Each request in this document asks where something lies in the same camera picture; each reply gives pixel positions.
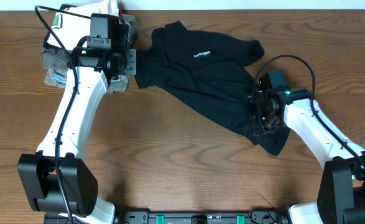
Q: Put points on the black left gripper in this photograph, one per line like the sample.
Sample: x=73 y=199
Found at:
x=130 y=68

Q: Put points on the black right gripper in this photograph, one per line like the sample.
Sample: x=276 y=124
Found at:
x=256 y=128

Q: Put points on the black t-shirt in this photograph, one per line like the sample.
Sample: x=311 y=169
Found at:
x=207 y=72

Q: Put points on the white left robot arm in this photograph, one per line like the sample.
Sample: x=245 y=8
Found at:
x=55 y=178

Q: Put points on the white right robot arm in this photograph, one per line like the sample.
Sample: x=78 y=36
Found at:
x=341 y=196

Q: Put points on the white folded shirt top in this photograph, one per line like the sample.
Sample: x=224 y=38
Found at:
x=70 y=29

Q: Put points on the grey folded shirt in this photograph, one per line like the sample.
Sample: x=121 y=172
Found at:
x=58 y=57

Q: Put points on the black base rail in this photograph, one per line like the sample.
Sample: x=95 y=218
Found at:
x=256 y=215

